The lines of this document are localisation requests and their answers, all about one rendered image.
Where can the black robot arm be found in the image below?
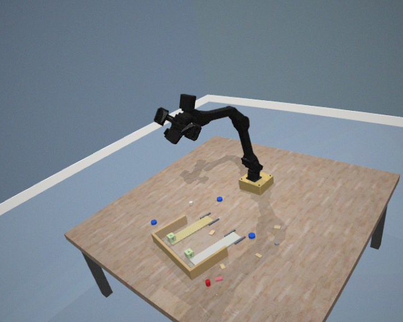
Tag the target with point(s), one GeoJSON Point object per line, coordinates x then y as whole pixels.
{"type": "Point", "coordinates": [240, 122]}

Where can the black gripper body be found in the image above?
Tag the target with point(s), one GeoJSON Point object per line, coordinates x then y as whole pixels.
{"type": "Point", "coordinates": [179, 122]}

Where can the pale grey flat strip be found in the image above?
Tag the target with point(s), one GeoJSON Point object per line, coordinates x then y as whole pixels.
{"type": "Point", "coordinates": [230, 239]}

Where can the pale yellow strip with green crosshatch pattern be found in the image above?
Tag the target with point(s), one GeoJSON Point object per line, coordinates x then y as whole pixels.
{"type": "Point", "coordinates": [204, 221]}

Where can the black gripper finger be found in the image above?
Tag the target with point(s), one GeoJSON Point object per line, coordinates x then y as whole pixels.
{"type": "Point", "coordinates": [188, 131]}
{"type": "Point", "coordinates": [162, 117]}

